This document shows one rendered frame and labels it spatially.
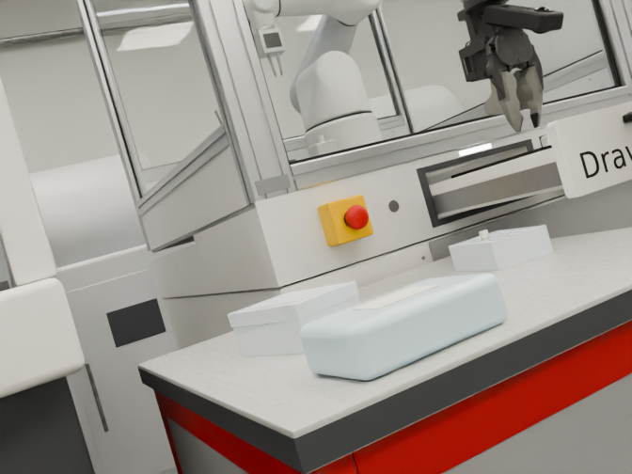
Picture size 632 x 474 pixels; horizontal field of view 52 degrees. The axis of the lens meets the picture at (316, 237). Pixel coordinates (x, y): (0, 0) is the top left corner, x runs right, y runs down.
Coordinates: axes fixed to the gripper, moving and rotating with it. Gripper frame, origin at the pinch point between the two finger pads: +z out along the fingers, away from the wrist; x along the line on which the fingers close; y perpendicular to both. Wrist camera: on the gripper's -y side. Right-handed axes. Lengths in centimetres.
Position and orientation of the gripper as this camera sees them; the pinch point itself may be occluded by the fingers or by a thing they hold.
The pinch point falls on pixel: (529, 119)
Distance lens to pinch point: 105.0
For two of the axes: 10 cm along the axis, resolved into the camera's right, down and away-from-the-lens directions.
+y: -4.4, 0.9, 8.9
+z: 2.7, 9.6, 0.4
